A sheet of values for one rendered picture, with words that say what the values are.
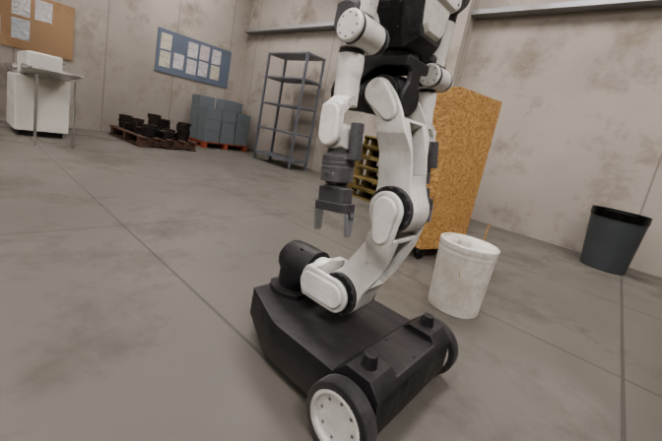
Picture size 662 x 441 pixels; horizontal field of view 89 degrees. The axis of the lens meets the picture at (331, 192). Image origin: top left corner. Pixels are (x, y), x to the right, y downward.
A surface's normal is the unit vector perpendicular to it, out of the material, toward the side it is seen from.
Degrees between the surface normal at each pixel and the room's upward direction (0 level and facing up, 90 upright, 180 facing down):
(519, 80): 90
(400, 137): 115
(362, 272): 90
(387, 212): 90
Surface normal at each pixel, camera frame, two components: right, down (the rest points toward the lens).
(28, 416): 0.18, -0.97
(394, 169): -0.65, 0.01
